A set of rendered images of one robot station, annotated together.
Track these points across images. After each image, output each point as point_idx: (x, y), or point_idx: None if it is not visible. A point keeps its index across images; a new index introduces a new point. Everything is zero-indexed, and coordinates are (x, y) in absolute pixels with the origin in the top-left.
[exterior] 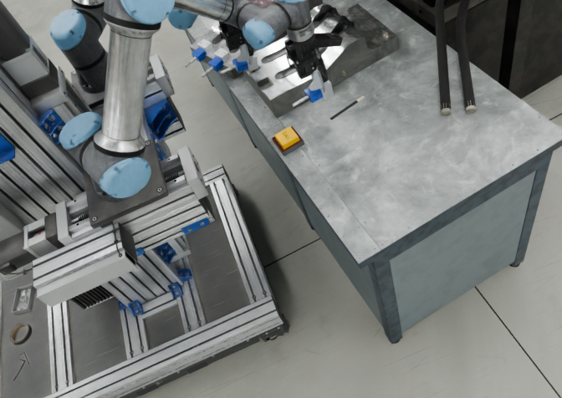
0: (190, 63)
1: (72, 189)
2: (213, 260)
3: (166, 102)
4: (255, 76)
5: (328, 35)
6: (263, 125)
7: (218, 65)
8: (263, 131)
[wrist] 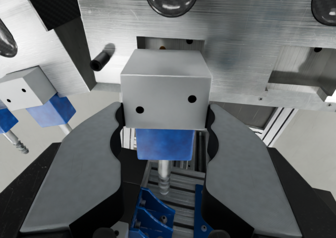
0: (19, 143)
1: None
2: (217, 101)
3: (139, 233)
4: (228, 82)
5: None
6: (317, 98)
7: (63, 111)
8: (332, 110)
